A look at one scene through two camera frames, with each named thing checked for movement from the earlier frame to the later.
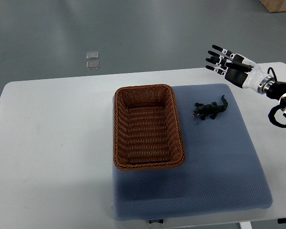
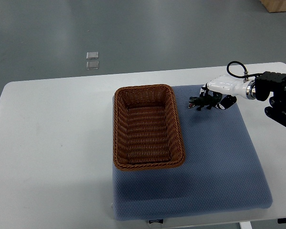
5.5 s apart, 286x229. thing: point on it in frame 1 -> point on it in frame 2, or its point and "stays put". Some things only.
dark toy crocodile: [211, 110] -> [208, 100]
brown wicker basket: [147, 131] stays put
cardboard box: [279, 5] stays put
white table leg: [246, 225] stays put
